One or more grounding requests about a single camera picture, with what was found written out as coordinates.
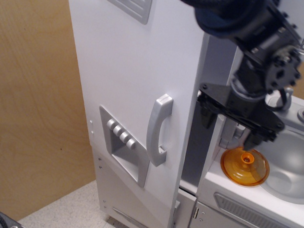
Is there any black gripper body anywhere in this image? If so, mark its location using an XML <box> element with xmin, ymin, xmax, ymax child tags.
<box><xmin>198</xmin><ymin>83</ymin><xmax>285</xmax><ymax>142</ymax></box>

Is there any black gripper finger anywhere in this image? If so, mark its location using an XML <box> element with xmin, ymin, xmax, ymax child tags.
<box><xmin>244</xmin><ymin>130</ymin><xmax>268</xmax><ymax>151</ymax></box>
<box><xmin>200</xmin><ymin>102</ymin><xmax>218</xmax><ymax>129</ymax></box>

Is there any silver fridge door handle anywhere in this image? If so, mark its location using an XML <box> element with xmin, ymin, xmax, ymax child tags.
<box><xmin>146</xmin><ymin>94</ymin><xmax>173</xmax><ymax>167</ymax></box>

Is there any white toy fridge door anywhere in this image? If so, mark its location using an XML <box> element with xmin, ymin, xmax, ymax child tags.
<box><xmin>68</xmin><ymin>0</ymin><xmax>205</xmax><ymax>228</ymax></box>

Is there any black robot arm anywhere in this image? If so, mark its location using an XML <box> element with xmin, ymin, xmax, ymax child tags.
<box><xmin>181</xmin><ymin>0</ymin><xmax>301</xmax><ymax>151</ymax></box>

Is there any grey toy telephone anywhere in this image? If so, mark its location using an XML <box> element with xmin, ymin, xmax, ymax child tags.
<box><xmin>219</xmin><ymin>118</ymin><xmax>249</xmax><ymax>150</ymax></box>

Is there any grey toy faucet set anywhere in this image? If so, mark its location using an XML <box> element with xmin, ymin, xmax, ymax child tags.
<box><xmin>266</xmin><ymin>88</ymin><xmax>304</xmax><ymax>132</ymax></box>

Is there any orange transparent pot lid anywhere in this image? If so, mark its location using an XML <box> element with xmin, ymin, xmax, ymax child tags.
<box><xmin>220</xmin><ymin>147</ymin><xmax>270</xmax><ymax>187</ymax></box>

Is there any silver toy sink basin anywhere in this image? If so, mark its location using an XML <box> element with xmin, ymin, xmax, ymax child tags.
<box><xmin>255</xmin><ymin>129</ymin><xmax>304</xmax><ymax>205</ymax></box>

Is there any grey oven vent panel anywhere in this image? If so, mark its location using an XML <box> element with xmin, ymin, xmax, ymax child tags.
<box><xmin>214</xmin><ymin>192</ymin><xmax>290</xmax><ymax>228</ymax></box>

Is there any white toy kitchen cabinet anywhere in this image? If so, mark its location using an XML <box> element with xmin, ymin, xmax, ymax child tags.
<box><xmin>178</xmin><ymin>0</ymin><xmax>304</xmax><ymax>228</ymax></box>

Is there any silver ice dispenser panel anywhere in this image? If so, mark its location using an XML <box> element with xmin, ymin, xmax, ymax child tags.
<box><xmin>99</xmin><ymin>106</ymin><xmax>150</xmax><ymax>188</ymax></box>

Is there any white lower freezer door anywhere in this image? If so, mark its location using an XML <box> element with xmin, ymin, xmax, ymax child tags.
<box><xmin>98</xmin><ymin>187</ymin><xmax>196</xmax><ymax>228</ymax></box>

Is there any silver lower door handle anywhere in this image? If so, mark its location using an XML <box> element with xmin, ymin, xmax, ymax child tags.
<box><xmin>172</xmin><ymin>200</ymin><xmax>180</xmax><ymax>227</ymax></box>

